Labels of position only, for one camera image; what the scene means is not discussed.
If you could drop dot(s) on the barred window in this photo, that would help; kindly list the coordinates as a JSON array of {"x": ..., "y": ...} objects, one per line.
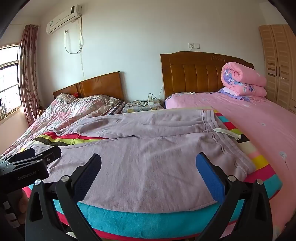
[{"x": 9, "y": 81}]

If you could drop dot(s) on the purple floral pillow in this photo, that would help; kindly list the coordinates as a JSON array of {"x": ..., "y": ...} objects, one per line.
[{"x": 249, "y": 98}]

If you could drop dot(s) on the rolled pink floral quilt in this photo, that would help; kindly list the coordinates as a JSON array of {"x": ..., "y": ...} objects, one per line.
[{"x": 245, "y": 76}]

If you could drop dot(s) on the padded wooden headboard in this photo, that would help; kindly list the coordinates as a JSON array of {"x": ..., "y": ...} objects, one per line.
[{"x": 189, "y": 76}]

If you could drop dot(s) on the person's left hand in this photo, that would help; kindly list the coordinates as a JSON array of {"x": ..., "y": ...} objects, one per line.
[{"x": 22, "y": 204}]

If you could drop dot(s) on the plain wooden headboard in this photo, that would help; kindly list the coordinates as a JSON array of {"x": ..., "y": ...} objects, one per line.
[{"x": 99, "y": 85}]

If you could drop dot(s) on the light wooden wardrobe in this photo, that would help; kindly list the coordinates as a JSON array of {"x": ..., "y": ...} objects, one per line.
[{"x": 277, "y": 64}]

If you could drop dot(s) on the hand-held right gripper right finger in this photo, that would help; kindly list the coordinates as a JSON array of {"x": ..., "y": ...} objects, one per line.
[{"x": 209, "y": 176}]

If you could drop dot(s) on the plaid bed sheet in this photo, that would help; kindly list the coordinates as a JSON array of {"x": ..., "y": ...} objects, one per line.
[{"x": 116, "y": 109}]

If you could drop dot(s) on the striped colourful blanket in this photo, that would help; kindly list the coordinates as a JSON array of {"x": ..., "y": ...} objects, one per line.
[{"x": 138, "y": 220}]

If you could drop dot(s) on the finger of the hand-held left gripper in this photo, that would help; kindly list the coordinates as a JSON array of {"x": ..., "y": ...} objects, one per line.
[
  {"x": 49, "y": 155},
  {"x": 20, "y": 154}
]

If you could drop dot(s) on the pink bed sheet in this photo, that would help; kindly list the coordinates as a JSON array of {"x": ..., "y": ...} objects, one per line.
[{"x": 266, "y": 129}]

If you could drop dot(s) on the white wall switch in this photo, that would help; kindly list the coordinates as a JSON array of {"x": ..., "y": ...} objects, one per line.
[{"x": 194, "y": 45}]

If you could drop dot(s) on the cloth-covered nightstand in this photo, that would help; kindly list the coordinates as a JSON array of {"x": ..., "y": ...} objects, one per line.
[{"x": 155, "y": 108}]

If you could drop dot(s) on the patterned pink curtain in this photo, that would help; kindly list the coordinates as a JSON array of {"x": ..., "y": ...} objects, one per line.
[{"x": 29, "y": 69}]

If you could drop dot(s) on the black eyeglasses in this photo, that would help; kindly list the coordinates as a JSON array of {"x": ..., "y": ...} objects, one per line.
[{"x": 143, "y": 103}]

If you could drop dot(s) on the mauve fleece towel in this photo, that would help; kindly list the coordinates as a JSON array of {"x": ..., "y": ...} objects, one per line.
[{"x": 150, "y": 162}]

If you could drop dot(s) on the white air conditioner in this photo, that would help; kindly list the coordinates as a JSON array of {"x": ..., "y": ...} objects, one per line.
[{"x": 62, "y": 20}]

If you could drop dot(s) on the white power strip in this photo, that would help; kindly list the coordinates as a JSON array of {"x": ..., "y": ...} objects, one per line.
[{"x": 151, "y": 101}]

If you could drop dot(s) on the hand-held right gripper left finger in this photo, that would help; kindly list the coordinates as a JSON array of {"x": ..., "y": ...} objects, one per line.
[{"x": 89, "y": 176}]

